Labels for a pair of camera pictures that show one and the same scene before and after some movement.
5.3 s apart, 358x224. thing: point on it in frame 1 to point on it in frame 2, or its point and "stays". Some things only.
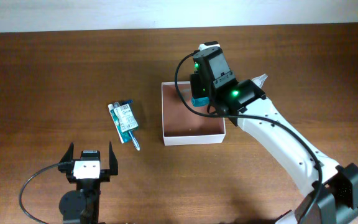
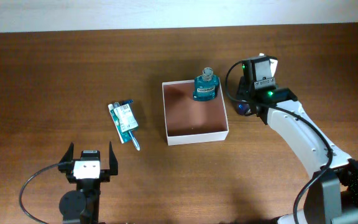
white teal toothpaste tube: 125,136 stays
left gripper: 66,164 stays
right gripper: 197,89 to 242,91
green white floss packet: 125,117 stays
